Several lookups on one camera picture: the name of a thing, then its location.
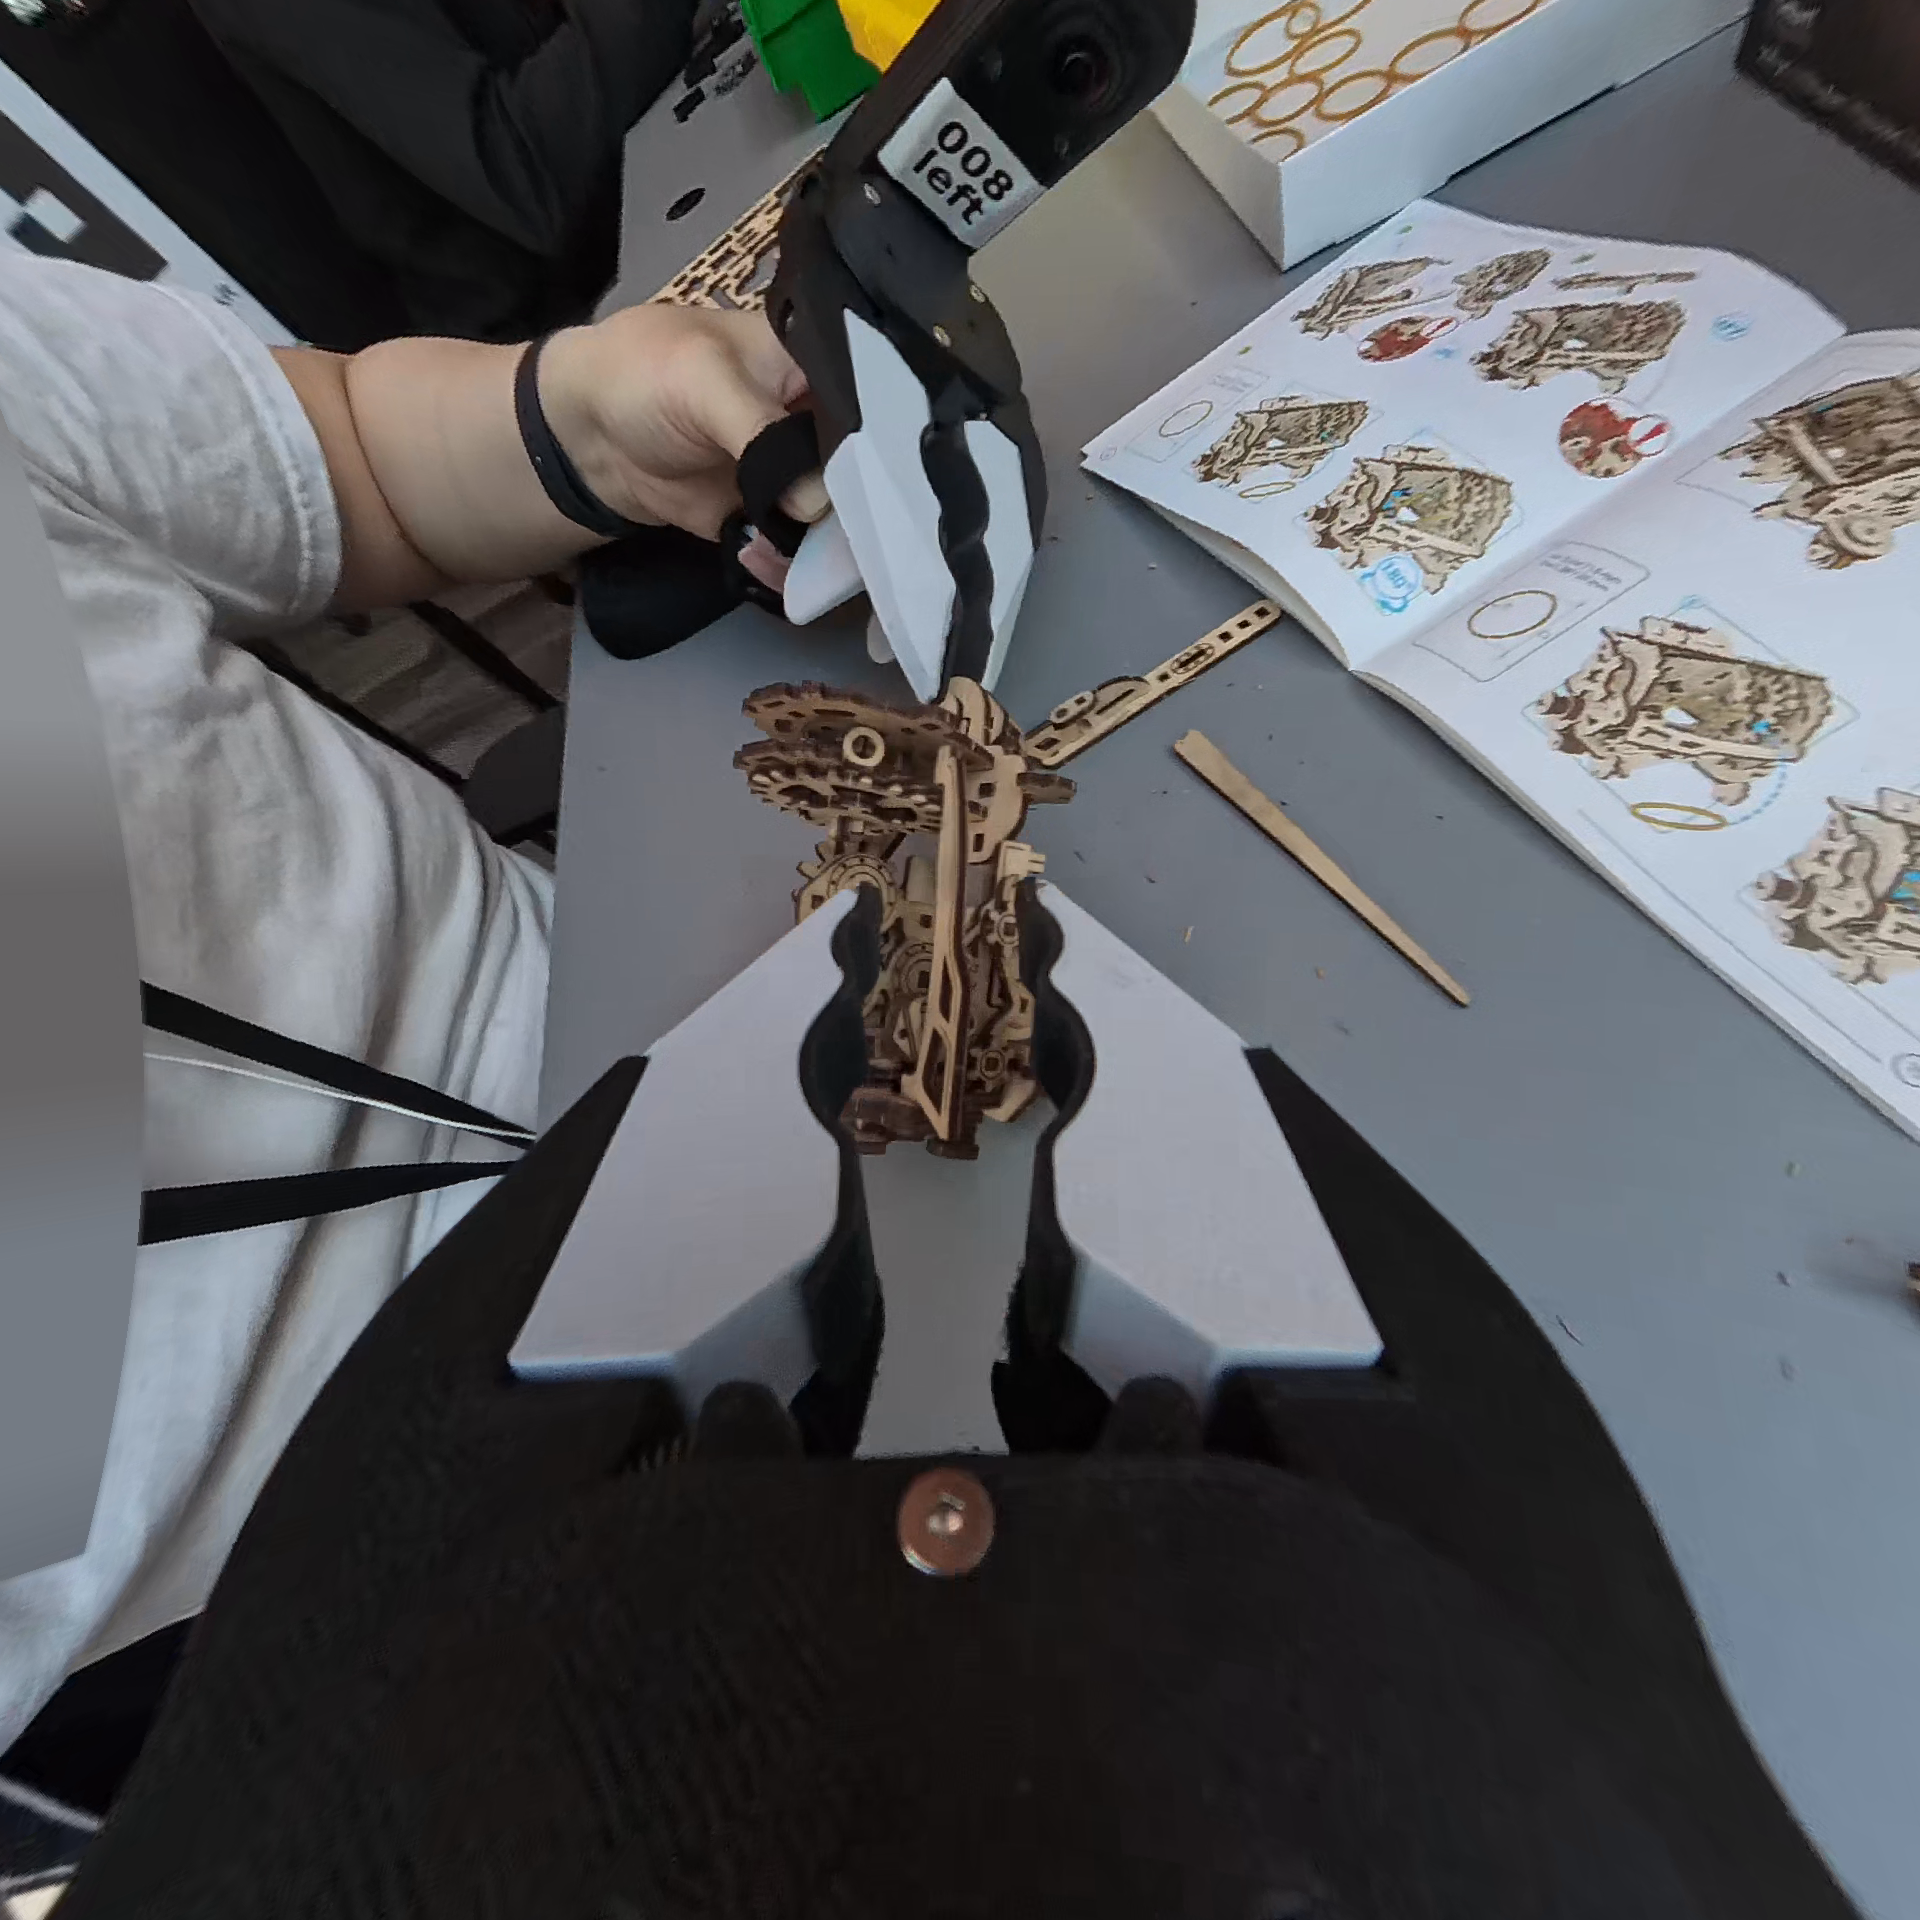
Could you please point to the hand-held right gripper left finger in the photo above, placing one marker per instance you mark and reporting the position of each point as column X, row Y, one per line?
column 675, row 1184

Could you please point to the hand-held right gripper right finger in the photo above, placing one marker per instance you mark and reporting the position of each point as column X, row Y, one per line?
column 1186, row 1184

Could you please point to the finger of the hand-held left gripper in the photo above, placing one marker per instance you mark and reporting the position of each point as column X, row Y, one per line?
column 886, row 495
column 1010, row 525

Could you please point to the wooden slotted lever piece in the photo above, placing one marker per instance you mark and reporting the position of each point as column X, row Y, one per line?
column 1186, row 662

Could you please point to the wooden mechanical model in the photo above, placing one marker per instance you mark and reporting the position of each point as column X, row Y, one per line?
column 938, row 840

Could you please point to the person's left forearm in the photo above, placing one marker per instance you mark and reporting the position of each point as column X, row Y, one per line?
column 421, row 452

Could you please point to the grey desk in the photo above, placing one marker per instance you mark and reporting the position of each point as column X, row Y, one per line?
column 1500, row 1231

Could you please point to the person's left hand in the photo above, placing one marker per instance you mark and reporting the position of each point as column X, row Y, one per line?
column 661, row 405

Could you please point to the green plastic bin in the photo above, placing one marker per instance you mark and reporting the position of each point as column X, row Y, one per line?
column 796, row 53

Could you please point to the pile of tan rubber bands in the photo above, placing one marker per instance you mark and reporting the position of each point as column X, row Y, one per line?
column 1302, row 67

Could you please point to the laser-cut wooden sheet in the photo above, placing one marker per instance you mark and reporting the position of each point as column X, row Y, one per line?
column 722, row 247

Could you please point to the white cardboard box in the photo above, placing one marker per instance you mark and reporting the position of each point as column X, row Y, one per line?
column 1350, row 173

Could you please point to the thin wooden stick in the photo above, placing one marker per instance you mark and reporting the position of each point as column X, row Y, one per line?
column 1320, row 867

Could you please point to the black wristband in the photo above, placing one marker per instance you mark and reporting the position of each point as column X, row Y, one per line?
column 531, row 429

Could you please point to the person's white shirt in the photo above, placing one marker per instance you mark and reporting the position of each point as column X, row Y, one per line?
column 301, row 901

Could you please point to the model instruction booklet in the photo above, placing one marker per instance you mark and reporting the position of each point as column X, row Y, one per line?
column 1500, row 599

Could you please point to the dark cloth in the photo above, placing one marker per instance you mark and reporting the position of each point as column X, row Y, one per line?
column 421, row 150

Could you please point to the dark printed box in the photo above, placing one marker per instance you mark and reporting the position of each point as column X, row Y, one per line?
column 1845, row 76

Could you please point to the white board with black marker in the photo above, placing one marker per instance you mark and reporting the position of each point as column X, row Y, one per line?
column 44, row 166

